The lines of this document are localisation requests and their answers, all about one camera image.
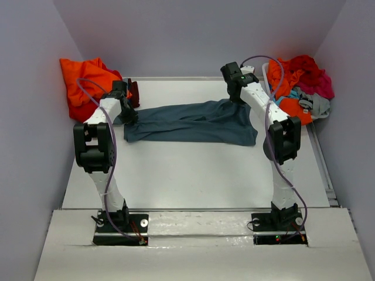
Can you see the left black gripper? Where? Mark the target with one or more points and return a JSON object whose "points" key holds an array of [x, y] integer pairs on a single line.
{"points": [[132, 116]]}

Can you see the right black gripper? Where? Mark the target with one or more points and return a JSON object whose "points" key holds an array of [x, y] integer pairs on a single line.
{"points": [[237, 99]]}

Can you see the blue-grey t shirt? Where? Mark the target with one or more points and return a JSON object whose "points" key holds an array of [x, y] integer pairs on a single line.
{"points": [[209, 122]]}

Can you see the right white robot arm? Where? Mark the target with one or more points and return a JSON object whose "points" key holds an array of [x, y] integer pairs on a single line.
{"points": [[281, 145]]}

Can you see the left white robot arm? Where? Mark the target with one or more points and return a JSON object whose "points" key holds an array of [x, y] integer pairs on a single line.
{"points": [[95, 147]]}

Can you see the dark maroon folded t shirt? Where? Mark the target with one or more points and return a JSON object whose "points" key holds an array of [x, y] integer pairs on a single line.
{"points": [[133, 93]]}

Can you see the white perforated plastic basket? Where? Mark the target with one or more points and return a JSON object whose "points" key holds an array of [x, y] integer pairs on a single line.
{"points": [[266, 81]]}

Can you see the orange crumpled t shirt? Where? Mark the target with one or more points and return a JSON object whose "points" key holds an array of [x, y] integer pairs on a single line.
{"points": [[291, 107]]}

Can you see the red folded t shirt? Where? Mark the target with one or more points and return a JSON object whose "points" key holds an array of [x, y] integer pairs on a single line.
{"points": [[82, 112]]}

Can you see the orange folded t shirt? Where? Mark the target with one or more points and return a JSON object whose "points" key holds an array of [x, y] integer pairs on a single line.
{"points": [[85, 79]]}

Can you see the cyan crumpled t shirt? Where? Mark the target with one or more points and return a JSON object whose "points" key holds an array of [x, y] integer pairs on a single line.
{"points": [[292, 95]]}

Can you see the red crumpled t shirt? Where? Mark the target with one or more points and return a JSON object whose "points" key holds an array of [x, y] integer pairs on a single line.
{"points": [[311, 72]]}

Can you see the magenta crumpled t shirt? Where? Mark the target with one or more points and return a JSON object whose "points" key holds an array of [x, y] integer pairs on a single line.
{"points": [[323, 89]]}

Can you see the grey crumpled t shirt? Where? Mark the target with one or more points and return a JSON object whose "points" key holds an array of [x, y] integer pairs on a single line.
{"points": [[318, 106]]}

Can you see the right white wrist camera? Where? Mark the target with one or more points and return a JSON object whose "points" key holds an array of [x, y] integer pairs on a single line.
{"points": [[247, 70]]}

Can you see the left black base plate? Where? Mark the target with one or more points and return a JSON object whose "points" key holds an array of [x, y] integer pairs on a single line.
{"points": [[135, 233]]}

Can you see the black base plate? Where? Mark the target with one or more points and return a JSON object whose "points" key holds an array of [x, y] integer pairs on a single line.
{"points": [[266, 232], [135, 233]]}

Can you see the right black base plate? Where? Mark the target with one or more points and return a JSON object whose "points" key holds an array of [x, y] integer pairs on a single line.
{"points": [[266, 232]]}

